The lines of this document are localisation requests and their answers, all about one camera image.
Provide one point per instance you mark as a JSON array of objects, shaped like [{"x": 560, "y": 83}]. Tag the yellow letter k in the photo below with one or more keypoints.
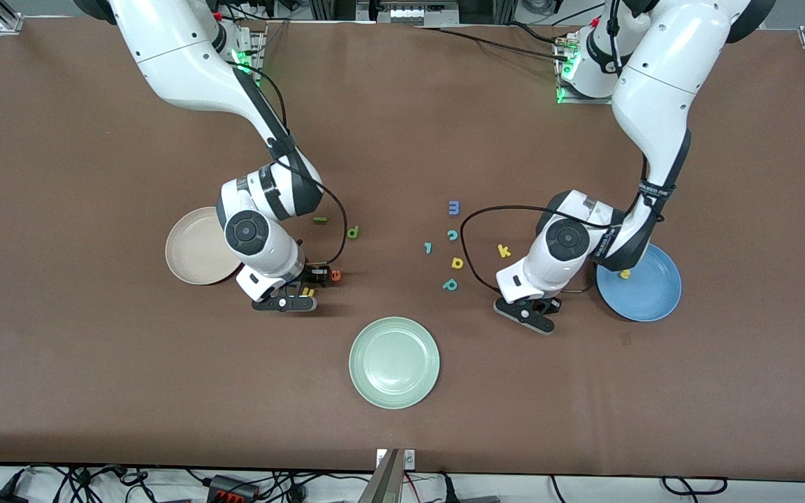
[{"x": 504, "y": 251}]

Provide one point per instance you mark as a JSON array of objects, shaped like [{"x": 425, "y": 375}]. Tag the green letter d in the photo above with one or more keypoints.
[{"x": 353, "y": 232}]

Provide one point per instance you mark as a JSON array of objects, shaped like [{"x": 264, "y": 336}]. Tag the black orange power strip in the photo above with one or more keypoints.
[{"x": 231, "y": 487}]

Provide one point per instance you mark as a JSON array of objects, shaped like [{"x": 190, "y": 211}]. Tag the black plug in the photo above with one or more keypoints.
[{"x": 448, "y": 492}]

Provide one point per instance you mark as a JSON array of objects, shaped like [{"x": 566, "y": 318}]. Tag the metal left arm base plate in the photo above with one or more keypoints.
[{"x": 570, "y": 100}]

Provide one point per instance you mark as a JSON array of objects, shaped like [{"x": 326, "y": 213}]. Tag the silver connector box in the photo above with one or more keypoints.
[{"x": 409, "y": 14}]

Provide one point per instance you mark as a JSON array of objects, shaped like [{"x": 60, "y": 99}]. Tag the blue plate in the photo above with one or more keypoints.
[{"x": 647, "y": 293}]

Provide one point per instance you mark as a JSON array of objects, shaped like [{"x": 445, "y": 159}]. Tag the pale green plate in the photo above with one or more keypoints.
[{"x": 394, "y": 362}]

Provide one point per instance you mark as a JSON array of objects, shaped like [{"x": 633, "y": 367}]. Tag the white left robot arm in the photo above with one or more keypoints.
[{"x": 661, "y": 84}]

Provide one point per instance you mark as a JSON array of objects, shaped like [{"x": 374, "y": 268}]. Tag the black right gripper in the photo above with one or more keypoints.
[{"x": 312, "y": 273}]

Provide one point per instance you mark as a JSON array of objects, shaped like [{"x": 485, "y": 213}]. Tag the grey metal profile bar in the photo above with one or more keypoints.
[{"x": 385, "y": 482}]

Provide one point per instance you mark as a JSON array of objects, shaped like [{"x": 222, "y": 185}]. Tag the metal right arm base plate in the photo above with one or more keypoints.
[{"x": 257, "y": 49}]

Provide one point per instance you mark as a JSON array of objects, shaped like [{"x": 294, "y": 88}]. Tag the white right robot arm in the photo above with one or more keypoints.
[{"x": 179, "y": 63}]

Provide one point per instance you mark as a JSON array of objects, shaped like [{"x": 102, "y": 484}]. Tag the beige brown plate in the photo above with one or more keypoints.
[{"x": 189, "y": 248}]

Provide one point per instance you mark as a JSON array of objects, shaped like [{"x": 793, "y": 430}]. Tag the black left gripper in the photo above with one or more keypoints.
[{"x": 551, "y": 303}]

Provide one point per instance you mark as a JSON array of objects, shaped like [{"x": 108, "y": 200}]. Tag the black power adapter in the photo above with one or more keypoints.
[{"x": 1, "y": 497}]

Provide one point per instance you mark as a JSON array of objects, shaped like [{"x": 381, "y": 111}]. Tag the teal letter p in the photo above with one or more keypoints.
[{"x": 450, "y": 284}]

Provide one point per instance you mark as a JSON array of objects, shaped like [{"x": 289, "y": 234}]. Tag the small white metal bracket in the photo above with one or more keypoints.
[{"x": 409, "y": 458}]

